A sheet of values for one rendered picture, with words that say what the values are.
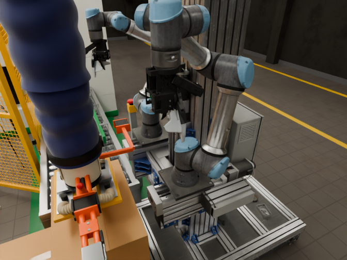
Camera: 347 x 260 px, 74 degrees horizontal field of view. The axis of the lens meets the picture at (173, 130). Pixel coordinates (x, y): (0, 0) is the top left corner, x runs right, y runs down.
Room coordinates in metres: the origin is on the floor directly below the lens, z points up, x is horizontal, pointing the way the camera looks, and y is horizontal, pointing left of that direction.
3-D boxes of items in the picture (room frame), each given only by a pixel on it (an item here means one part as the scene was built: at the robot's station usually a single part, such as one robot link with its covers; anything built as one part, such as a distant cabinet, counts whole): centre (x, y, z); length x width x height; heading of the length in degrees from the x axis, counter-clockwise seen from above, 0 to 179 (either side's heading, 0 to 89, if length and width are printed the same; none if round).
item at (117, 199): (0.87, 0.35, 1.08); 0.34 x 0.10 x 0.05; 23
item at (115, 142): (2.37, 0.79, 0.50); 2.31 x 0.05 x 0.19; 26
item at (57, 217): (0.80, 0.52, 1.08); 0.34 x 0.10 x 0.05; 23
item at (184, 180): (0.92, -0.06, 1.09); 0.15 x 0.15 x 0.10
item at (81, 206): (0.61, 0.33, 1.18); 0.10 x 0.08 x 0.06; 113
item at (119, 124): (1.21, 0.31, 1.18); 0.09 x 0.08 x 0.05; 113
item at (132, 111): (1.91, 0.38, 0.50); 0.07 x 0.07 x 1.00; 26
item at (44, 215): (1.17, 0.58, 0.58); 0.70 x 0.03 x 0.06; 116
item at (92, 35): (1.38, 0.43, 1.67); 0.08 x 0.08 x 0.05
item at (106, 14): (1.40, 0.33, 1.75); 0.11 x 0.11 x 0.08; 27
